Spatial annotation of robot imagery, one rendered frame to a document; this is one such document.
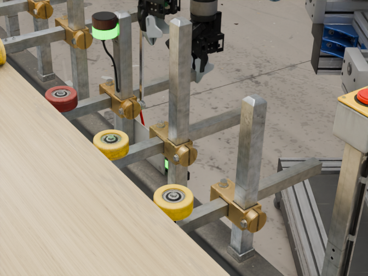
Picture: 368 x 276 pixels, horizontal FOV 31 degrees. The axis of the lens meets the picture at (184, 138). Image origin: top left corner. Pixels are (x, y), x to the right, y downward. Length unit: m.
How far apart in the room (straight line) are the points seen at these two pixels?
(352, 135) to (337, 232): 0.21
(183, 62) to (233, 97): 2.10
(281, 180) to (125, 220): 0.41
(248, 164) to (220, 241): 0.27
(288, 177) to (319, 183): 1.08
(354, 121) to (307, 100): 2.52
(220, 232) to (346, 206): 0.48
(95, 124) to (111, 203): 0.66
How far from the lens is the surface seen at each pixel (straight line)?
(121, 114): 1.73
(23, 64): 2.33
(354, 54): 1.76
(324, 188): 2.58
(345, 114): 1.07
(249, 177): 1.36
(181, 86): 1.48
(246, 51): 4.05
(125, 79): 1.71
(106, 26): 1.61
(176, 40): 1.43
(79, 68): 1.94
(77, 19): 1.88
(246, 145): 1.32
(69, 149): 1.49
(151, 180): 1.72
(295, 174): 1.54
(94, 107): 1.75
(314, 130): 3.33
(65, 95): 1.69
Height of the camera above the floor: 1.73
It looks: 33 degrees down
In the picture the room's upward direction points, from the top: 2 degrees clockwise
